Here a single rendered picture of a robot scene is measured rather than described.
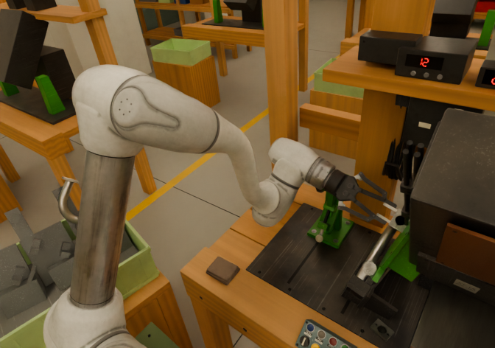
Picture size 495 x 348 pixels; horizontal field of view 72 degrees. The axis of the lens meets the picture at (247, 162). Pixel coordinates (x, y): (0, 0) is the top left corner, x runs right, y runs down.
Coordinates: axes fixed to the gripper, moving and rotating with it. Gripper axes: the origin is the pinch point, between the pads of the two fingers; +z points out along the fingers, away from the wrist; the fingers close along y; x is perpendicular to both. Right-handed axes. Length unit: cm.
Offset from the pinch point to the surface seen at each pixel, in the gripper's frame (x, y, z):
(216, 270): 7, -47, -38
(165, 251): 115, -103, -111
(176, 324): 31, -87, -48
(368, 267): -0.3, -15.9, 2.1
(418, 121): -4.9, 25.9, -7.3
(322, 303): 10.2, -35.1, -3.0
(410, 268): -5.7, -9.3, 10.2
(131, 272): 2, -67, -64
